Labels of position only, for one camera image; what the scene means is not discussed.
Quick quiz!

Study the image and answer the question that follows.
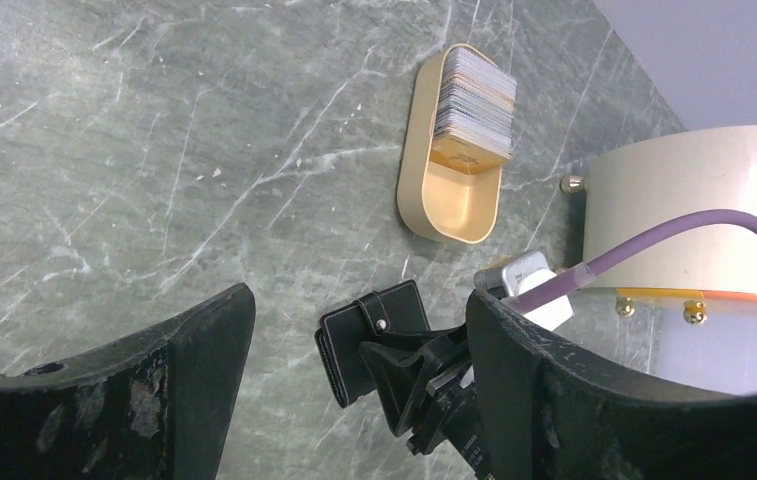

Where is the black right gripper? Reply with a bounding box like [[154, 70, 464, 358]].
[[359, 339, 494, 479]]

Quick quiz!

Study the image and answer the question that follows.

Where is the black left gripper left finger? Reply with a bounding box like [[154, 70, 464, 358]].
[[0, 283, 256, 479]]

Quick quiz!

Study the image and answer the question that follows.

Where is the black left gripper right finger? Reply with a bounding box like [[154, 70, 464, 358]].
[[465, 290, 757, 479]]

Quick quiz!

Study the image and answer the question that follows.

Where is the beige oval card tray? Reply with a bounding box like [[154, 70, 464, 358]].
[[396, 43, 503, 244]]

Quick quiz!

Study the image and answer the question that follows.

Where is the stack of credit cards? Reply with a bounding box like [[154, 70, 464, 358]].
[[433, 44, 518, 173]]

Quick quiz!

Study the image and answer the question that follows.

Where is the cream cylindrical drawer box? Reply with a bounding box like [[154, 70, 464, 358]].
[[560, 125, 757, 325]]

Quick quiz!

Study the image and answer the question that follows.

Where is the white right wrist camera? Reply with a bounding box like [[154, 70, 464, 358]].
[[473, 251, 574, 331]]

